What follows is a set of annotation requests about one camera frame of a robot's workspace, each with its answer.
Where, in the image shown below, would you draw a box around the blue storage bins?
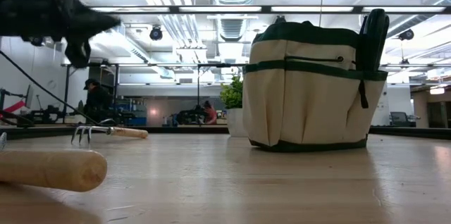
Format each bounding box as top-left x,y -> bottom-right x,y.
118,99 -> 148,127

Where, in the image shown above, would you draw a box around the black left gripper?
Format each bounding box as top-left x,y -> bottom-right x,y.
0,0 -> 121,69

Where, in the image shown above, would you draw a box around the grey monitor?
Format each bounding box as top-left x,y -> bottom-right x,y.
23,85 -> 35,109

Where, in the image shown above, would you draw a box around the grey office chair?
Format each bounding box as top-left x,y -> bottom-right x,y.
390,111 -> 420,128

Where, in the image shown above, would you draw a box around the thin black looped cable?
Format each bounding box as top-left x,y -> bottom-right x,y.
0,50 -> 106,127

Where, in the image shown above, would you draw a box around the black ceiling spotlight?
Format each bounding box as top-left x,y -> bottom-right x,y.
149,25 -> 164,42
399,28 -> 415,42

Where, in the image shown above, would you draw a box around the small potted green plant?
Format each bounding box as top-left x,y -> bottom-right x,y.
219,73 -> 248,138

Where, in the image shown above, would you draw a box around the wooden handled hand rake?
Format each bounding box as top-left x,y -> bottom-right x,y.
70,125 -> 149,145

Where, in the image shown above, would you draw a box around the wooden handled claw cultivator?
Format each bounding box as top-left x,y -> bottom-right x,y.
0,131 -> 109,193

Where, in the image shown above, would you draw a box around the black background robot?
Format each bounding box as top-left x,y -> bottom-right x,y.
174,108 -> 205,126

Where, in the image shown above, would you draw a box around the black aluminium crossbar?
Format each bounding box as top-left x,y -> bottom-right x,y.
87,4 -> 451,15

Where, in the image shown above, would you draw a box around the beige green gardening bag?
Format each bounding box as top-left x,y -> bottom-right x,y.
242,19 -> 388,154

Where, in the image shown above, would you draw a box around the person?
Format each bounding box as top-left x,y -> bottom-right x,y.
202,100 -> 218,125
82,77 -> 114,125

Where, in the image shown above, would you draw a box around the black background rig frame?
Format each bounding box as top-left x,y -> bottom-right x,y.
61,61 -> 247,126

